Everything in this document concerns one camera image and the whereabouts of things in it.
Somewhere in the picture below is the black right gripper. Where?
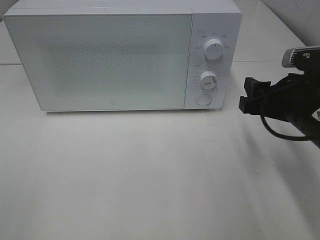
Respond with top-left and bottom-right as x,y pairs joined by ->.
238,72 -> 320,133

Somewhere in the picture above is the white microwave knob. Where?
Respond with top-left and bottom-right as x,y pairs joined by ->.
203,37 -> 225,60
199,71 -> 218,90

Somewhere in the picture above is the round door release button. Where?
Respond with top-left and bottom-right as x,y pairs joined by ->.
196,94 -> 212,107

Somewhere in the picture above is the white microwave door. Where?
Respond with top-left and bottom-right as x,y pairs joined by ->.
4,14 -> 192,112

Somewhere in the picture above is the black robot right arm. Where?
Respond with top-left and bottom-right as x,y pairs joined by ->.
239,73 -> 320,147

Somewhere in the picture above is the white microwave oven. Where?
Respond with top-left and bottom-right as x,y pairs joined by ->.
3,0 -> 242,111

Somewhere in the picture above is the black camera cable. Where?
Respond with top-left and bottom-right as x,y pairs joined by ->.
259,114 -> 313,141

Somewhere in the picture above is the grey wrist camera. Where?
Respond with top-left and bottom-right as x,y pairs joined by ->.
281,45 -> 320,72

